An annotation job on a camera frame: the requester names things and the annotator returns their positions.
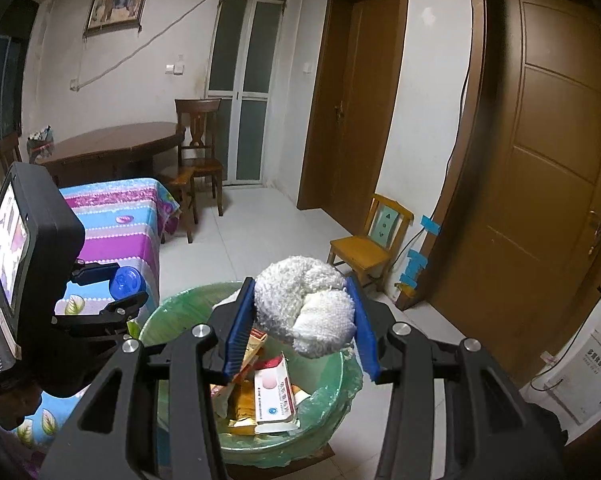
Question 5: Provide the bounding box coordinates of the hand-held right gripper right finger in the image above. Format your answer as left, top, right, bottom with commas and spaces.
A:
345, 274, 567, 480

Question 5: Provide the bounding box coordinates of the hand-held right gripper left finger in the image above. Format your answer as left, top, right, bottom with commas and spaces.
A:
40, 275, 258, 480

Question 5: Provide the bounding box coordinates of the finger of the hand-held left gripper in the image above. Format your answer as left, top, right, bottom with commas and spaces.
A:
54, 291, 150, 335
69, 259, 122, 287

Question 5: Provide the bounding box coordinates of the blue bottle cap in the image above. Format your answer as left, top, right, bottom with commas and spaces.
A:
108, 266, 148, 301

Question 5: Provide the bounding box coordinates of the gold cigarette carton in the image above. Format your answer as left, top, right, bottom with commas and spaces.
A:
228, 379, 260, 434

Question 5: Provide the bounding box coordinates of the white medicine box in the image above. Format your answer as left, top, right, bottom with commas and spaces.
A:
253, 353, 301, 435

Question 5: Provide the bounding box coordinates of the white fluffy towel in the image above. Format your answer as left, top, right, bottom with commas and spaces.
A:
254, 255, 359, 360

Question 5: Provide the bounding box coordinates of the green lined trash bin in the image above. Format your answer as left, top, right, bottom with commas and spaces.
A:
139, 282, 366, 467

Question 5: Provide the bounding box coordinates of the small yellow wooden chair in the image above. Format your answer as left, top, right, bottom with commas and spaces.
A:
326, 193, 414, 294

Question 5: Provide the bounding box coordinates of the brown wooden chair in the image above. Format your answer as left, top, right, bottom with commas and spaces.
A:
157, 165, 200, 245
174, 98, 226, 217
0, 131, 24, 177

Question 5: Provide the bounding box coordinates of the basket with clutter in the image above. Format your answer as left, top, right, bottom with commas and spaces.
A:
26, 127, 56, 154

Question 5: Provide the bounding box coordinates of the dark wooden dining table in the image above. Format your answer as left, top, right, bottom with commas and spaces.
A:
28, 121, 186, 187

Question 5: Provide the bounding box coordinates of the white cardboard box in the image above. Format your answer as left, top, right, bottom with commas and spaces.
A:
544, 327, 601, 427

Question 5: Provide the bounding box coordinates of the white glass double door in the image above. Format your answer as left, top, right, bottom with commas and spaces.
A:
202, 0, 286, 187

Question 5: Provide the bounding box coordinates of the large brown panel door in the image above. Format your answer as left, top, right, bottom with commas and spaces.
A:
427, 0, 601, 392

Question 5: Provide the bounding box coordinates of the dark wall window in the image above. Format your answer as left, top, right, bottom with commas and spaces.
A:
0, 0, 40, 157

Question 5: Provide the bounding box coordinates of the white wall cable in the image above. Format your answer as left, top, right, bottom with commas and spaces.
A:
72, 0, 226, 92

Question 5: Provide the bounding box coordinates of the brown door with frame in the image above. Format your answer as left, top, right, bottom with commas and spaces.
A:
296, 0, 411, 232

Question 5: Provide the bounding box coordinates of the framed wall picture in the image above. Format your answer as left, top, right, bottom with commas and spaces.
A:
82, 0, 152, 37

